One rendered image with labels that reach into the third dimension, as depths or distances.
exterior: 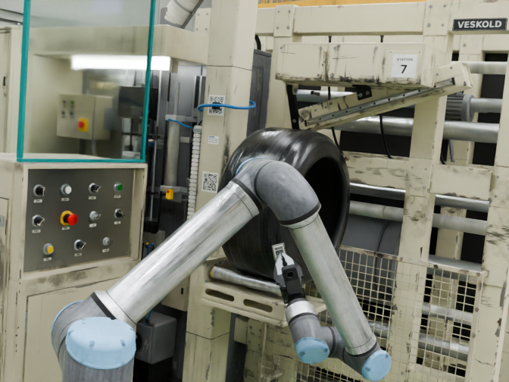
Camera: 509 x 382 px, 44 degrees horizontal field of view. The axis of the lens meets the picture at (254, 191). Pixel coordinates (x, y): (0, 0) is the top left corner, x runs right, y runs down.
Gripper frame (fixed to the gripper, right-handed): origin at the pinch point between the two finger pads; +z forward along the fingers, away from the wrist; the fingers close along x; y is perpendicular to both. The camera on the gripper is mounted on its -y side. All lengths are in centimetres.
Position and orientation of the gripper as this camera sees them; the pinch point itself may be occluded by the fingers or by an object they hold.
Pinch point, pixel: (281, 255)
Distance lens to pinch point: 204.1
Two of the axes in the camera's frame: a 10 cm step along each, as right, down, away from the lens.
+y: 1.5, 6.9, 7.1
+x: 9.7, -2.6, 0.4
